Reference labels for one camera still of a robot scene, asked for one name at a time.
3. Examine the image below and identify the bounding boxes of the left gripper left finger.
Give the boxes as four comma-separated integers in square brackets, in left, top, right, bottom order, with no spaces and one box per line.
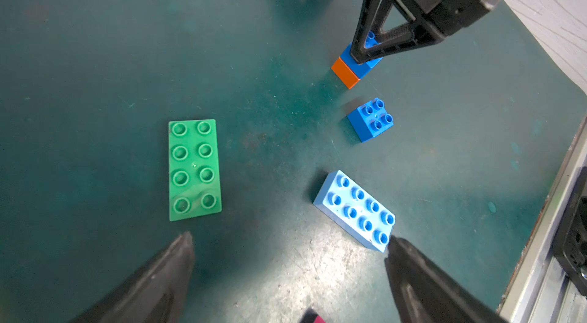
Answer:
[71,232,195,322]

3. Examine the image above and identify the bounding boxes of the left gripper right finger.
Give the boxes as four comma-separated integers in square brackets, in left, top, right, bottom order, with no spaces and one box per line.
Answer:
[385,236,504,322]

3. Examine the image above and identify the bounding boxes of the blue square lego brick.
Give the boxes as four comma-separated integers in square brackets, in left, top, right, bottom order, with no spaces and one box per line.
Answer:
[347,98,394,143]
[338,30,384,81]

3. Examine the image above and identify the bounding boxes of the light blue long lego brick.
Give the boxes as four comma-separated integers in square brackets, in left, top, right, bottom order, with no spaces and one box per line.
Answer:
[313,170,396,253]

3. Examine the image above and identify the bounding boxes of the pink square lego brick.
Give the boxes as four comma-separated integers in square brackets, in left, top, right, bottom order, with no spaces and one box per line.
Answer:
[299,309,326,323]

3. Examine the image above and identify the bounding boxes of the orange square lego brick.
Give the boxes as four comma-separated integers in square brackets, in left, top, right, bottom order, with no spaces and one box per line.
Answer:
[331,58,360,90]

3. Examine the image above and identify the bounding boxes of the green lego brick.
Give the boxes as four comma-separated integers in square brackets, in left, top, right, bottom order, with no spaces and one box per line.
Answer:
[168,119,223,221]

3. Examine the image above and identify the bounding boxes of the aluminium front rail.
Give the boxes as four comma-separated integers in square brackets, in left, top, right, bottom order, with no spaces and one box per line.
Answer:
[497,120,586,322]

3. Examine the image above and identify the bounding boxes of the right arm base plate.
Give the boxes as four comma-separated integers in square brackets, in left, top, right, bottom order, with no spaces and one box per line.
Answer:
[553,167,586,297]

